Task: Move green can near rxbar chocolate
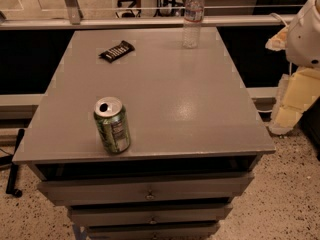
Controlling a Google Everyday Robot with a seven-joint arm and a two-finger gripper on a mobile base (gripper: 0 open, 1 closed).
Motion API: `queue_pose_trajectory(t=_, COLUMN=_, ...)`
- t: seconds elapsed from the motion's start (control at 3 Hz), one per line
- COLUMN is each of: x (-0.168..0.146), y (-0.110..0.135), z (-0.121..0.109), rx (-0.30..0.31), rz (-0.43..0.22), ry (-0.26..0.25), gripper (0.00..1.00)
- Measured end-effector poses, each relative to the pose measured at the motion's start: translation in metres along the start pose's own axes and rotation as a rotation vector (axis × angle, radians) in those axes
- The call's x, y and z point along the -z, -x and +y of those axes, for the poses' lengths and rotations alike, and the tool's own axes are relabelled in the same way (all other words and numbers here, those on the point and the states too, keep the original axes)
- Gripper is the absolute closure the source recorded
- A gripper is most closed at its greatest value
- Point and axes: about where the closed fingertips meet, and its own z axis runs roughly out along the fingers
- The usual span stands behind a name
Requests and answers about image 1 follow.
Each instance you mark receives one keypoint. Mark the clear plastic water bottle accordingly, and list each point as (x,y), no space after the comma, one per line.
(193,17)

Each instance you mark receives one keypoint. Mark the black office chair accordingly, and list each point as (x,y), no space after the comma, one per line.
(128,9)

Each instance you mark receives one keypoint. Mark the black rxbar chocolate wrapper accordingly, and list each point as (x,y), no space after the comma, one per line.
(117,52)

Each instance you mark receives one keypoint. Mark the grey drawer cabinet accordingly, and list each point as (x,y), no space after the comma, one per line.
(195,136)

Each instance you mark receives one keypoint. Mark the green soda can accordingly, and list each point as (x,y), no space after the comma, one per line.
(111,121)

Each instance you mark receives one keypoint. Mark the black pole on floor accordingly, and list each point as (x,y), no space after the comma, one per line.
(11,189)

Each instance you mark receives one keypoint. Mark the metal railing frame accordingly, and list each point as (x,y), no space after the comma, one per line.
(93,14)

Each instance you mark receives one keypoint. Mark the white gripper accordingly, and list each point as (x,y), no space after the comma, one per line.
(305,39)

